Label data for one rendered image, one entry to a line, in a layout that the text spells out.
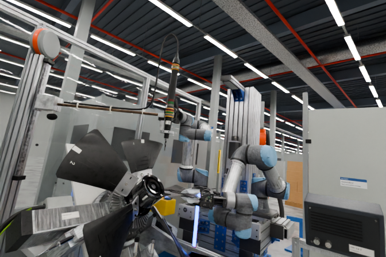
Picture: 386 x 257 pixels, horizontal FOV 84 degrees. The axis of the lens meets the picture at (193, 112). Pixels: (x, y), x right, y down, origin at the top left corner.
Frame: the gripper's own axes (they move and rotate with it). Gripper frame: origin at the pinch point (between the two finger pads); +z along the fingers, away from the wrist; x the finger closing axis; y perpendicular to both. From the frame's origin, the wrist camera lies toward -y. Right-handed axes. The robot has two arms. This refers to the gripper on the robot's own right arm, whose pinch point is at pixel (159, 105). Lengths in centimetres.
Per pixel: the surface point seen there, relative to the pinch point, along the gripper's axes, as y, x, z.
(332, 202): 38, -84, -18
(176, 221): 94, 45, -104
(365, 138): -8, -117, -163
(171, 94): -3.2, -14.6, 9.2
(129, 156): 30.0, 3.9, 12.6
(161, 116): 8.3, -11.5, 11.0
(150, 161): 31.1, -7.3, 8.8
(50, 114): 14, 36, 39
